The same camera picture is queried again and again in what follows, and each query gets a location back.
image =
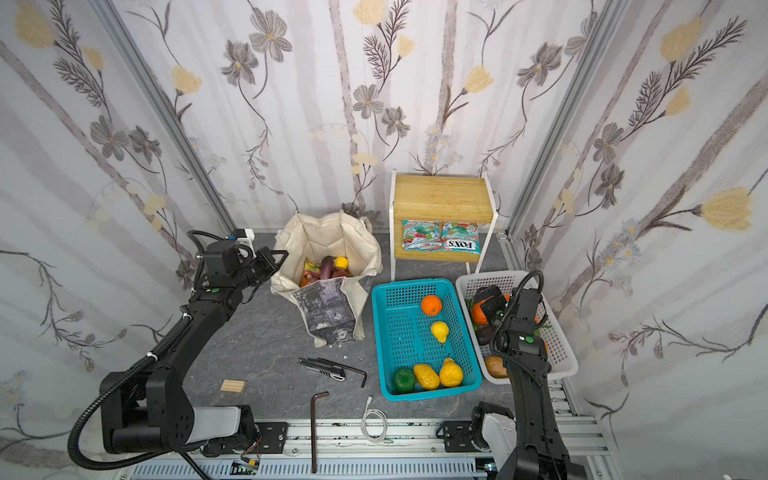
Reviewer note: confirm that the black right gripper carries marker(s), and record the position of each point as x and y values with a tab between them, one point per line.
489	301

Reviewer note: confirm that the orange fruit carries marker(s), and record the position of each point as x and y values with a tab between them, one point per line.
431	305

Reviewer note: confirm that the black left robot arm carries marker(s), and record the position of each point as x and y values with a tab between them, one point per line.
144	412

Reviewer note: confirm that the teal mint candy bag right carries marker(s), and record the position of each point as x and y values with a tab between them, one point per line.
461	237

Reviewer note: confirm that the orange candy bag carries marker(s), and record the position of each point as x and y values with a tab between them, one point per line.
311	273

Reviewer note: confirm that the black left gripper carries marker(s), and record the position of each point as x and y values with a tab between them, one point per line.
264	261

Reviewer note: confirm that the white wooden two-tier shelf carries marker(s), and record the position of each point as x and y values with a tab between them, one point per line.
439	198

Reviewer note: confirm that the pink dragon fruit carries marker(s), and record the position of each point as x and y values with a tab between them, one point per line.
337	273

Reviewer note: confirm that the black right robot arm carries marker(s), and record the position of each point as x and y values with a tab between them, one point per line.
525	441

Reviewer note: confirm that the small black hex key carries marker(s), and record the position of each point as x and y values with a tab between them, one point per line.
347	368

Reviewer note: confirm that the small green circuit board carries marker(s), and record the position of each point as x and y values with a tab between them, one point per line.
240	468

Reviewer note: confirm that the yellow lemon middle lower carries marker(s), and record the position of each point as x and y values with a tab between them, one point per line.
440	330

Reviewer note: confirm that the brown potato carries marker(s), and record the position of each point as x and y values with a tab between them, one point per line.
495	367

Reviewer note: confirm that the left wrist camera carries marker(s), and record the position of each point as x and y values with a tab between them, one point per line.
243	236

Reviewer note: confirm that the yellow pear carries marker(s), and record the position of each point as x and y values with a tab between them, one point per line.
451	374

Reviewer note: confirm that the black utility knife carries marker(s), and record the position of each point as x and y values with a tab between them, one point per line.
327	368

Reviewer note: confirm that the large black hex key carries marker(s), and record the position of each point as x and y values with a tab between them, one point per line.
313	429

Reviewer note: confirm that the teal plastic basket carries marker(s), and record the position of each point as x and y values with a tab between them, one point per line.
403	337

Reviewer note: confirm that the green lime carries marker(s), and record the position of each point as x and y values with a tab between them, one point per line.
404	381

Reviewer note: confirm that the cream canvas tote bag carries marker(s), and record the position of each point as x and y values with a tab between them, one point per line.
331	309

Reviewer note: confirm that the small wooden block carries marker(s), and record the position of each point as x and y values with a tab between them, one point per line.
233	386

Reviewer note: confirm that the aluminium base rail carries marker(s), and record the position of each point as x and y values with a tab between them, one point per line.
412	451

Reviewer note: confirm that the small yellow lemon top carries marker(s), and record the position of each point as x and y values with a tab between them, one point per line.
341	262

